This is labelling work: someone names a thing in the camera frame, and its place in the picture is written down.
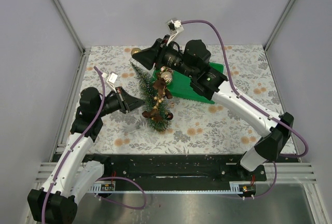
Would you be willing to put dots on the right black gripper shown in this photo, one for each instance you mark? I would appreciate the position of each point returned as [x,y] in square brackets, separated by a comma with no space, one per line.
[148,57]

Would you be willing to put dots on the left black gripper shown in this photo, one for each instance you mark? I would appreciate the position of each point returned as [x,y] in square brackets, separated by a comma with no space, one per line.
[127,102]

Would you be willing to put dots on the gold ball ornament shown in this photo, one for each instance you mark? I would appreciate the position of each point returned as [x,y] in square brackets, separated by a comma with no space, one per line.
[135,50]

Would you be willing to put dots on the brown ribbon bow decoration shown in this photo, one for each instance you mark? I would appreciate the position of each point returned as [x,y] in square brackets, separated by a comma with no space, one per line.
[162,92]

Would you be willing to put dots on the small frosted christmas tree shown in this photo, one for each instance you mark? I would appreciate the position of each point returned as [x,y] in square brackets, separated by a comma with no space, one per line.
[147,92]

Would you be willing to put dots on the green plastic tray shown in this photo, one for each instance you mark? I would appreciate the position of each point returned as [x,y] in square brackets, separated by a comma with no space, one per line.
[189,86]

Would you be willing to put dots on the dark brown ball ornament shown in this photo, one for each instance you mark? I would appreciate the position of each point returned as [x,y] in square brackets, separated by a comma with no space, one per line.
[169,116]

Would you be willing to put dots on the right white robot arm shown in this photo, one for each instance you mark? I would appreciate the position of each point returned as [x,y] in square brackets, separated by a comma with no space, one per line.
[193,62]

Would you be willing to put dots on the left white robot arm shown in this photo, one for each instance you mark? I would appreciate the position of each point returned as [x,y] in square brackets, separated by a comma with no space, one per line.
[58,198]

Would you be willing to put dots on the clear plastic battery box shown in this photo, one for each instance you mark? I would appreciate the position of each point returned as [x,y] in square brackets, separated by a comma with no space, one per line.
[131,129]

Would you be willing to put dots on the silver gold ribbed ornament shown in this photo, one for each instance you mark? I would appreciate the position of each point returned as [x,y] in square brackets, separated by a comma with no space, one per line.
[167,77]

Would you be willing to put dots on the floral patterned table mat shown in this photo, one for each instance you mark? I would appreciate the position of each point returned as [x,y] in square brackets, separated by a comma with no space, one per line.
[196,127]

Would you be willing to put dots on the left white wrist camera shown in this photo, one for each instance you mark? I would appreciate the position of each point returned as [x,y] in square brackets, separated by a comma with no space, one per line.
[110,80]

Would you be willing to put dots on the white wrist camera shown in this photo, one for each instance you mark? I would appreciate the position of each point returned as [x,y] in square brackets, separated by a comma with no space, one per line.
[175,27]
[110,80]

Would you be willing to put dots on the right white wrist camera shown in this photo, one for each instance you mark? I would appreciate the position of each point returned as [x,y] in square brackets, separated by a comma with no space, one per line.
[175,27]

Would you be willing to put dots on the left aluminium frame post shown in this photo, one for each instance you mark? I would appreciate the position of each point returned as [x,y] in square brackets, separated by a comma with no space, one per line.
[66,21]

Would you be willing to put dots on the aluminium frame post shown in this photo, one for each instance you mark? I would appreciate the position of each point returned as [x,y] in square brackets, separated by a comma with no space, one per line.
[276,29]
[66,21]

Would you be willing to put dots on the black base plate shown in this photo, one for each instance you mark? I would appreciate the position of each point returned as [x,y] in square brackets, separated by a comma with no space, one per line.
[167,168]

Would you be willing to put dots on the white slotted cable duct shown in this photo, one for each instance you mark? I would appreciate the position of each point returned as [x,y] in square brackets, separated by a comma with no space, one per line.
[173,186]

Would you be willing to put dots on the aluminium rail profile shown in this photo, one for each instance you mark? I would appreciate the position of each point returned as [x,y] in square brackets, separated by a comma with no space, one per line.
[287,173]

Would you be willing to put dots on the right aluminium frame post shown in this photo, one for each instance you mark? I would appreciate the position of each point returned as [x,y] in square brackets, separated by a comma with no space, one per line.
[276,29]

